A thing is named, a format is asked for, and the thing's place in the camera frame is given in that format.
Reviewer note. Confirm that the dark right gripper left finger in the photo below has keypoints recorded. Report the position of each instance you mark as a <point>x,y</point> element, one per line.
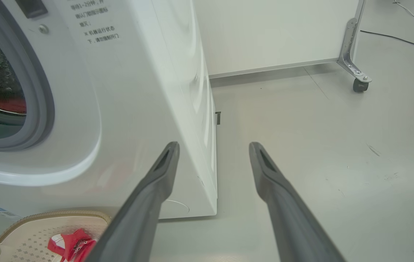
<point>138,214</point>

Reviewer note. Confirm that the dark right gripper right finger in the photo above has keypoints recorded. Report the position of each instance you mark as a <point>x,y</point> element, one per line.
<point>290,218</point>

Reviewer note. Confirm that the red basketball jersey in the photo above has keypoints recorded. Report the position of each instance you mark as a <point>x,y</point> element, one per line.
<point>72,245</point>

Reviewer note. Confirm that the white front-load washing machine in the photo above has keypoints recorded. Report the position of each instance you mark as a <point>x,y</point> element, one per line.
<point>138,109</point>

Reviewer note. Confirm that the cream perforated laundry basket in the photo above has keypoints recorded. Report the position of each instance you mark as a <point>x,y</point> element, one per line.
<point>25,233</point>

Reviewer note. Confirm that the blue energy label sticker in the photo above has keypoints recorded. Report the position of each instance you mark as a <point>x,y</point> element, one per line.
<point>3,213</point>

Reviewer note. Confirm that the metal leg with caster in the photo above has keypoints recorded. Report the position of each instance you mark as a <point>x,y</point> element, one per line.
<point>350,54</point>

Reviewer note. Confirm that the white partition panel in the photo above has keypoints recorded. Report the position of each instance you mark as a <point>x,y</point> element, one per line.
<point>272,32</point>

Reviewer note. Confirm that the printed warning text label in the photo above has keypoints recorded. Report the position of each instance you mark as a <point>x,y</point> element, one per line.
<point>96,22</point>

